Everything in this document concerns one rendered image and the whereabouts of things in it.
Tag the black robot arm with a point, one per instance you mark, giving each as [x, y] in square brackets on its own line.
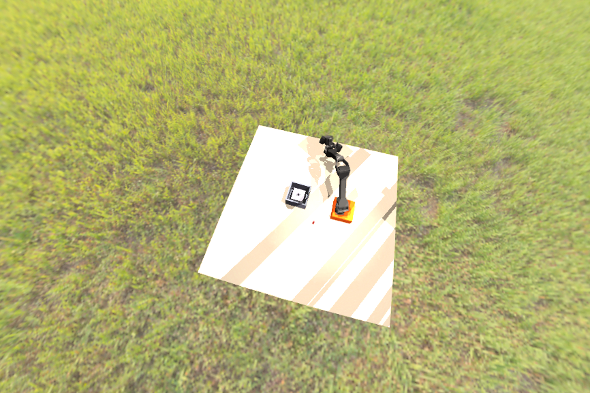
[343, 172]

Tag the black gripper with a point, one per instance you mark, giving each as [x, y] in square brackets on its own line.
[338, 146]

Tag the white square plate with hole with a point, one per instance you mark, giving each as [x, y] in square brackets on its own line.
[298, 195]

